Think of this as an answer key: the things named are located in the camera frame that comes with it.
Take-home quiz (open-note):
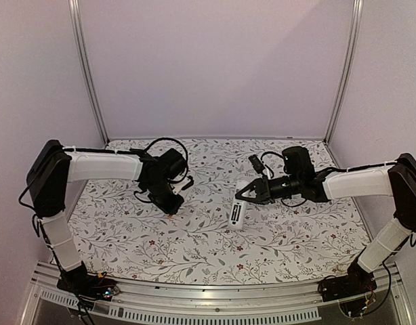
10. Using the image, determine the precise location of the aluminium frame post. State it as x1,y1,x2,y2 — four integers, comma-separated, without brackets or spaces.
68,0,110,144
324,0,364,145

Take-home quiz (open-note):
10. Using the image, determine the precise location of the right aluminium frame post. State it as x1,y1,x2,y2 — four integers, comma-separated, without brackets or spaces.
324,0,364,145

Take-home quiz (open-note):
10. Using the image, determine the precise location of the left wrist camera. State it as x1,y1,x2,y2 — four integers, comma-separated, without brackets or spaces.
164,148,194,194

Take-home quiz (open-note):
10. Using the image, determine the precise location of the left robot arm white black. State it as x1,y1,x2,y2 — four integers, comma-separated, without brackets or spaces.
18,139,194,294

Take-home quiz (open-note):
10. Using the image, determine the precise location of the white remote control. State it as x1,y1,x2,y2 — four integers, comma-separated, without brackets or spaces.
228,180,249,230

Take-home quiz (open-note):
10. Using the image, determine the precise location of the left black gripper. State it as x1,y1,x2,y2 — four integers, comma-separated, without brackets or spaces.
145,179,185,215

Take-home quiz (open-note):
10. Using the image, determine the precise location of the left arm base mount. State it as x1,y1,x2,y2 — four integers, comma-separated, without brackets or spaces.
57,268,121,301

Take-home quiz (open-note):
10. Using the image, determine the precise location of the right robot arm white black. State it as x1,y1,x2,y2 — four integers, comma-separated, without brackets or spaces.
235,146,416,295

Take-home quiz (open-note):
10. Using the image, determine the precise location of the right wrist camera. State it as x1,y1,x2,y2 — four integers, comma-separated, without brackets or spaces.
249,154,266,175

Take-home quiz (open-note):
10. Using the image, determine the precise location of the front aluminium rail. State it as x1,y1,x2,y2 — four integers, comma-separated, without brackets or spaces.
18,262,416,324

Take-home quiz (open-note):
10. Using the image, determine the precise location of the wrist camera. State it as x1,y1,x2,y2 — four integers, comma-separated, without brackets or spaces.
249,154,266,175
164,148,194,194

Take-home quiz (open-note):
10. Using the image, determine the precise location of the floral patterned table mat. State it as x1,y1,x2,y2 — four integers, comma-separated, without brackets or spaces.
68,139,369,285

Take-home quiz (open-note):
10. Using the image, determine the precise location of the left aluminium frame post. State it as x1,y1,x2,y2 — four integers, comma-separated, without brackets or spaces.
68,0,110,144

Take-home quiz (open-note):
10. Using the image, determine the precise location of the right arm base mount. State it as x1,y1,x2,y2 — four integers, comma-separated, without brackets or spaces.
317,273,377,318

